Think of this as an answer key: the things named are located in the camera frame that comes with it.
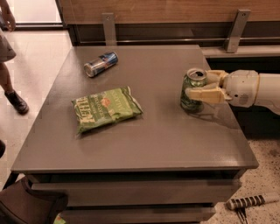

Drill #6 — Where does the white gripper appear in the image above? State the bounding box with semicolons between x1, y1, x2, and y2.
185;70;259;108

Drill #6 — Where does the green soda can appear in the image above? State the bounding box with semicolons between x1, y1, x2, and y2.
180;68;207;113

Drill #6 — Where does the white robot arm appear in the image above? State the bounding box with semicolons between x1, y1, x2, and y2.
185;69;280;115

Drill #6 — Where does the blue silver energy drink can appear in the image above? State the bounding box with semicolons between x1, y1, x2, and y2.
84;52;118;78

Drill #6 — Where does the person's hand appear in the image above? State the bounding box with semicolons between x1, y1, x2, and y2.
2;11;16;32

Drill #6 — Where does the grey upper drawer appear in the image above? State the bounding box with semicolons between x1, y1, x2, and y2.
32;179;241;207

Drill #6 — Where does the grey drawer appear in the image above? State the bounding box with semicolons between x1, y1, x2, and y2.
60;207;215;224
32;179;241;207

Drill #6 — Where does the striped white robot foot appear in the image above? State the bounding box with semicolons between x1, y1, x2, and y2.
226;192;280;210

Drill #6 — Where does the green chip bag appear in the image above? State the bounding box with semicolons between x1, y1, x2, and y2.
72;87;143;134

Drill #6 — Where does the grey lower drawer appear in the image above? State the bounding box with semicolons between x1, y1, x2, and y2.
60;207;215;224

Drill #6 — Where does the person's leg with boot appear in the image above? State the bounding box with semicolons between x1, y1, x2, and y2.
0;32;29;115

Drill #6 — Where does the dark brown chair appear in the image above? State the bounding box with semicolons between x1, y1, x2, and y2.
0;177;68;224

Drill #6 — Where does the right metal bracket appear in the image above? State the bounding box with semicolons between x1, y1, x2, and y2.
224;9;251;53

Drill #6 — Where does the metal bracket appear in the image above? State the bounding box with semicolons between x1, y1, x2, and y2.
224;9;251;53
101;13;117;46

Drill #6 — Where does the left metal bracket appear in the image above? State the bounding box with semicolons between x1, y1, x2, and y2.
101;13;117;46

